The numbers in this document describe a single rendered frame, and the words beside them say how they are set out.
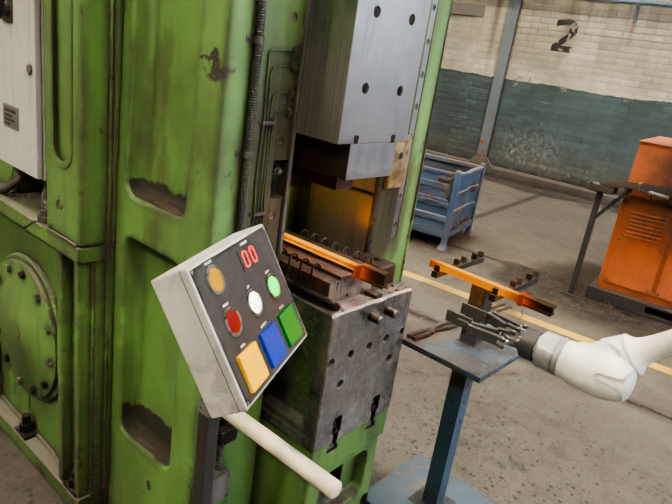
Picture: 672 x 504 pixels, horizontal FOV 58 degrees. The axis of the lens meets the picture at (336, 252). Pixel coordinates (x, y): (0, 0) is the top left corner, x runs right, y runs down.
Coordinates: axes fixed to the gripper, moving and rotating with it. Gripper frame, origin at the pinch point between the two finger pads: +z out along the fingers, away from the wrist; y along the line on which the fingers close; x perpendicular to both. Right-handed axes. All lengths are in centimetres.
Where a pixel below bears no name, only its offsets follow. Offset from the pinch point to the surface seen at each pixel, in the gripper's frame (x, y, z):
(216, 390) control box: -1, -70, 11
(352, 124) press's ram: 42, -13, 35
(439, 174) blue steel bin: -35, 329, 204
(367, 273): 0.2, -0.7, 31.4
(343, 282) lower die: -2.7, -6.6, 34.9
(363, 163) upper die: 31.5, -6.0, 34.9
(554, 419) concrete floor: -100, 147, 8
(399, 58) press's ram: 59, 2, 35
